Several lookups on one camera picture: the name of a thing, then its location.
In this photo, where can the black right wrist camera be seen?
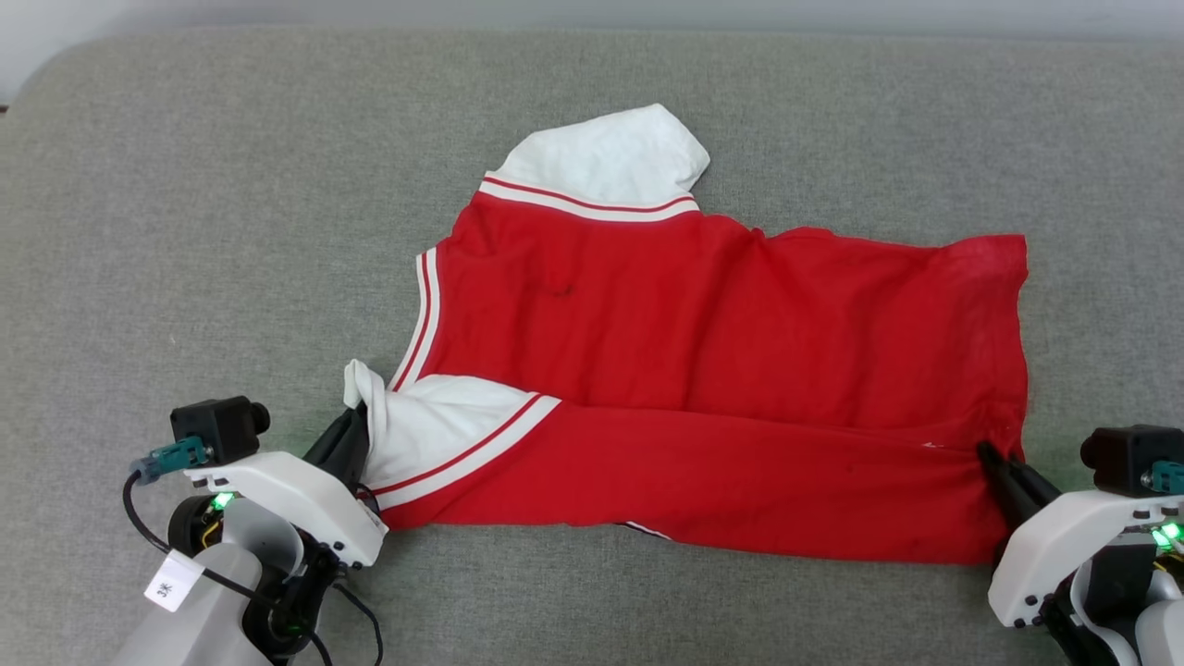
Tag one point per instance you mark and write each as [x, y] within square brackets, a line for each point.
[1124, 458]

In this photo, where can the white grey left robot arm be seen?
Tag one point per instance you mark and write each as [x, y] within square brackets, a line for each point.
[208, 610]

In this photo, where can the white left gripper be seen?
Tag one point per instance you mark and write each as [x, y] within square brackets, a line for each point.
[296, 495]

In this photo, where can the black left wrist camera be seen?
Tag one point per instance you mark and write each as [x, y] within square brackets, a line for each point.
[217, 427]

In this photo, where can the teal camera connector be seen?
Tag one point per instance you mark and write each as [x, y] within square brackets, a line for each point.
[1167, 477]
[176, 457]

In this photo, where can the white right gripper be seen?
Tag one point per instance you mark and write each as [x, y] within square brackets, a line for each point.
[1050, 546]

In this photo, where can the red white-trimmed sports jersey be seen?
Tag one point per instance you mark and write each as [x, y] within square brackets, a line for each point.
[703, 324]

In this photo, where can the teal left camera connector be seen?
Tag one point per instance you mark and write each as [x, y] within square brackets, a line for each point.
[176, 457]

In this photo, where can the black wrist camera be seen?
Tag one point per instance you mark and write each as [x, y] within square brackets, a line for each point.
[217, 427]
[1124, 458]

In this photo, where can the white paper tag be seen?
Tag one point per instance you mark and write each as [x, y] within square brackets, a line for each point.
[174, 581]

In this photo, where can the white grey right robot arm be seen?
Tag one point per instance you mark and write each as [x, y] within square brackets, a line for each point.
[1119, 601]

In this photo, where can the teal right camera connector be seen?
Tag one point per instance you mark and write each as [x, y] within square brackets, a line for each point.
[1167, 477]

